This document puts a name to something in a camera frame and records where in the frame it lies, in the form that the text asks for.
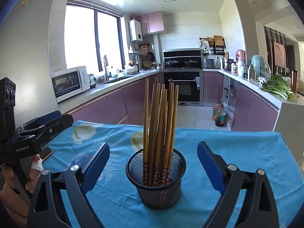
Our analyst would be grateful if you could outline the black mesh utensil holder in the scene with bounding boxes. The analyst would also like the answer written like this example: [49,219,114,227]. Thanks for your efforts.
[125,148,187,210]

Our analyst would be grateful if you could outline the person's left hand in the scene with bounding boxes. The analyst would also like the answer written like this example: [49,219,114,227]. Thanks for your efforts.
[24,153,44,190]

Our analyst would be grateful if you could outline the black built-in oven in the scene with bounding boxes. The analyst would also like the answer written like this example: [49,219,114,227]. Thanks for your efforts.
[163,71,204,106]

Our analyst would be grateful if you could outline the dark sauce bottle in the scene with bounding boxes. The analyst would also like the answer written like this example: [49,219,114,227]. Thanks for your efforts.
[215,104,226,127]

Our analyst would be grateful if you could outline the white microwave oven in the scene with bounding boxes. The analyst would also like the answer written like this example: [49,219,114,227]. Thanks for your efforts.
[51,66,91,104]

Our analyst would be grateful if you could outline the wooden cutting board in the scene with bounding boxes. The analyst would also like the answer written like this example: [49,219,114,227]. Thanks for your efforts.
[213,35,225,48]

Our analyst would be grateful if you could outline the black range hood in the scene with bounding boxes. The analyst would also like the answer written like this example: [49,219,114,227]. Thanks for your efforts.
[163,49,202,70]

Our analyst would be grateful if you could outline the bunch of wooden chopsticks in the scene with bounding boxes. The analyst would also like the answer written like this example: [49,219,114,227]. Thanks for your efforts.
[142,77,179,188]

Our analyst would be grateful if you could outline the bunch of green vegetables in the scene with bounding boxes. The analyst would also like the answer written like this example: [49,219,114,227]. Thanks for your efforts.
[260,74,295,101]

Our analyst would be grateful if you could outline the white water heater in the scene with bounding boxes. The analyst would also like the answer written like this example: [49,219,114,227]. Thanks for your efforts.
[129,19,143,42]

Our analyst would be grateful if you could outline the pink peninsula base cabinets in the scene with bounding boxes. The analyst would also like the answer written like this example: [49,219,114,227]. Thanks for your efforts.
[203,69,304,133]

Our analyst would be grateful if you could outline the steel flask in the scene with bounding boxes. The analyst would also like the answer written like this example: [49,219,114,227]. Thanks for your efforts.
[247,64,257,80]

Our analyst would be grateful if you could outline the pink wall cabinet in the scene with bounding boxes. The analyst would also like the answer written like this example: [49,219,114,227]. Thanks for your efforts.
[135,11,165,36]

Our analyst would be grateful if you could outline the silver countertop appliance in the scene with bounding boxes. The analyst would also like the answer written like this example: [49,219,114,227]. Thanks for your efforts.
[202,58,215,69]

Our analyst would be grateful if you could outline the dark slatted wall panel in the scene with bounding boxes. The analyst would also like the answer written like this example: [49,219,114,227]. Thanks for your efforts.
[263,26,289,75]

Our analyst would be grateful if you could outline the yellow cooking oil bottle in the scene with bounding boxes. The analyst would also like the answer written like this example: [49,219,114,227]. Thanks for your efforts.
[212,100,221,121]

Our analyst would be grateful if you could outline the person's left forearm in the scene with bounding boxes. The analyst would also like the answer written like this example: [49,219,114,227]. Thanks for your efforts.
[0,165,31,224]

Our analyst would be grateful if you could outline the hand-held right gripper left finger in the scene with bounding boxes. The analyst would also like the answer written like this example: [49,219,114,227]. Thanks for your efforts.
[27,142,111,228]

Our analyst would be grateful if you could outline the blue floral tablecloth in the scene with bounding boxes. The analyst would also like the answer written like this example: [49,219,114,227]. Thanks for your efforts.
[39,120,304,228]

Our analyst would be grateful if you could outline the black pot with glass lid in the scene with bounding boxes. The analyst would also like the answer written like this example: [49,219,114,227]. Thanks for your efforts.
[184,59,199,69]
[165,58,180,69]

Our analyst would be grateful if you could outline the mint green appliance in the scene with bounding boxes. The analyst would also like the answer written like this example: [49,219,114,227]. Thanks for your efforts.
[251,55,269,77]

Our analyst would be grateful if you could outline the steel kitchen faucet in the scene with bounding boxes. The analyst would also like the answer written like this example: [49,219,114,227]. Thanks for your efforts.
[103,55,110,81]

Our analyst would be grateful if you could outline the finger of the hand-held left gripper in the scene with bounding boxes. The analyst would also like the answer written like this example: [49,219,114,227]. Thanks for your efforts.
[15,110,62,133]
[14,113,74,148]

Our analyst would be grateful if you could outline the steel stockpot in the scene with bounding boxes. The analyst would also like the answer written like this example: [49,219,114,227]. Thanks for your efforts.
[222,58,234,71]

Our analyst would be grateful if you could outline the kitchen window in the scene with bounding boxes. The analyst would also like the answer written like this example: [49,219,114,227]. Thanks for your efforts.
[64,2,126,76]

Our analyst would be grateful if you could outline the black wall rack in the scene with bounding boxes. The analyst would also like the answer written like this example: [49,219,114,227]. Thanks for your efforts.
[199,37,226,55]

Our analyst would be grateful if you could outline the kitchen sink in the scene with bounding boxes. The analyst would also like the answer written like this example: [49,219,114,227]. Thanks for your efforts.
[104,74,137,83]

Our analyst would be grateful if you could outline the white plastic bag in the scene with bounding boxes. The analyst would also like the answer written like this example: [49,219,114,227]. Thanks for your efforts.
[224,105,236,127]

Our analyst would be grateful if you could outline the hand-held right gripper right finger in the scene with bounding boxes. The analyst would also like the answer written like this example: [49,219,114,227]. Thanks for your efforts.
[197,140,280,228]

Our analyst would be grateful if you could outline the pink wall picture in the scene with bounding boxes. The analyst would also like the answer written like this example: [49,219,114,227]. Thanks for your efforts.
[273,41,287,68]

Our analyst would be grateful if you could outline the pink sink base cabinets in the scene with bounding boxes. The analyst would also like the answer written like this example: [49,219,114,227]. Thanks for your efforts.
[58,72,164,126]

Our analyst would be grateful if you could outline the black smartphone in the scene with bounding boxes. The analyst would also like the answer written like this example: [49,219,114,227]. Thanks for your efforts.
[40,146,53,161]

